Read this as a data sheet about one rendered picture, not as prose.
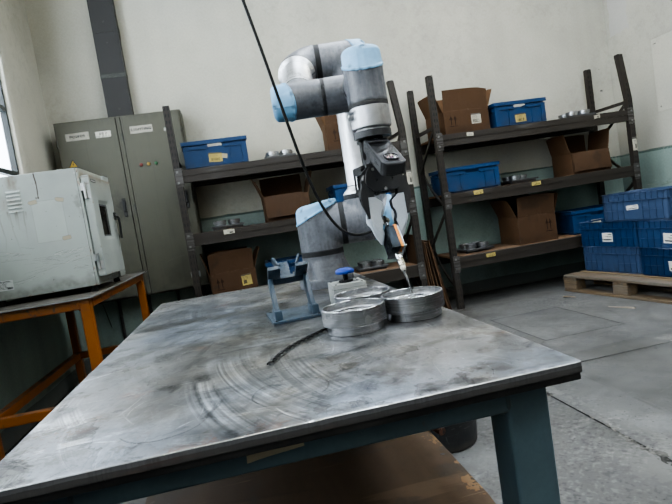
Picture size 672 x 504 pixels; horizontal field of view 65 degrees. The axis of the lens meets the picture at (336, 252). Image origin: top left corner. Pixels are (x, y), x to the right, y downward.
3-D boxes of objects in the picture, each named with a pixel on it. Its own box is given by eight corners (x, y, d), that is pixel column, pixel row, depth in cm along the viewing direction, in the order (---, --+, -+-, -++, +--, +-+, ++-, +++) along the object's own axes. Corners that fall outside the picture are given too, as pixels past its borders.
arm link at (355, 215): (342, 244, 153) (313, 52, 149) (394, 236, 153) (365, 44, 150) (344, 245, 141) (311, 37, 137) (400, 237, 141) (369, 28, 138)
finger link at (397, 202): (404, 237, 106) (392, 192, 105) (415, 237, 100) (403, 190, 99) (389, 241, 105) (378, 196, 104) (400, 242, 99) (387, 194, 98)
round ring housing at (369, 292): (360, 307, 106) (357, 286, 106) (403, 307, 99) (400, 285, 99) (325, 320, 98) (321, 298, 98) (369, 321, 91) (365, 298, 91)
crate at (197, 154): (247, 167, 468) (243, 142, 466) (250, 162, 431) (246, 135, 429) (187, 175, 456) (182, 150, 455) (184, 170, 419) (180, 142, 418)
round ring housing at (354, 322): (346, 341, 80) (342, 315, 80) (313, 333, 89) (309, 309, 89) (401, 324, 85) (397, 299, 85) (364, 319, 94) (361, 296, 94)
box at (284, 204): (320, 214, 438) (313, 167, 435) (258, 223, 429) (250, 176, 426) (313, 215, 480) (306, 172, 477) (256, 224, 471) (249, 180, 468)
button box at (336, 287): (369, 301, 111) (365, 278, 111) (336, 307, 110) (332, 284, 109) (360, 296, 119) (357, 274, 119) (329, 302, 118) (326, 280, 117)
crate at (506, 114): (524, 129, 513) (521, 106, 511) (548, 121, 476) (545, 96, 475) (475, 136, 502) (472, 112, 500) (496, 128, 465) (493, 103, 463)
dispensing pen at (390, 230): (407, 288, 91) (378, 211, 100) (402, 299, 95) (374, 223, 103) (419, 286, 92) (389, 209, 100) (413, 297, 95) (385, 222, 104)
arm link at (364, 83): (378, 52, 103) (382, 38, 95) (386, 109, 104) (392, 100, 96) (338, 58, 103) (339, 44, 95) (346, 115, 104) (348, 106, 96)
